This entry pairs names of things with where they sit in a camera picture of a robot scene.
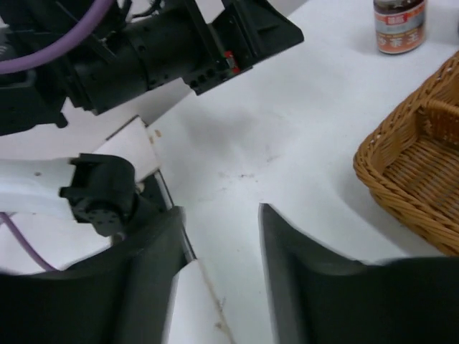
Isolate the brown wicker basket tray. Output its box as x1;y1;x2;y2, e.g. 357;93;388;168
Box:
353;54;458;256

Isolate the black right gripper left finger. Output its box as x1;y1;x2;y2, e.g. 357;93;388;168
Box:
1;208;184;343

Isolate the grey lid sauce jar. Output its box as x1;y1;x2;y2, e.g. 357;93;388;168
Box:
373;0;427;54

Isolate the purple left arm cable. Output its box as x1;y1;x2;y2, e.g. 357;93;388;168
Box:
0;0;119;75

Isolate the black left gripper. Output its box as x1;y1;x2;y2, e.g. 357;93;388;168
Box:
69;1;303;115

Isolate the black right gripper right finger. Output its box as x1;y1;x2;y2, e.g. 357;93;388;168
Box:
259;204;458;343

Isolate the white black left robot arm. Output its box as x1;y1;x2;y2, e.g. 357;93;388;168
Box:
1;1;304;274

